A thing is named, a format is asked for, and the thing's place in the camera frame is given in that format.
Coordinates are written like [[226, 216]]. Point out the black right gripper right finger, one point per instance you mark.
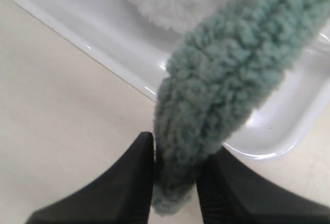
[[231, 192]]

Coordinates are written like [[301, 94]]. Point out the green fleece scarf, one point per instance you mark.
[[223, 70]]

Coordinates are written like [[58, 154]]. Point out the white plastic tray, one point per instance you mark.
[[115, 34]]

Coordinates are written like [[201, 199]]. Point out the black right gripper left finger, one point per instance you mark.
[[122, 194]]

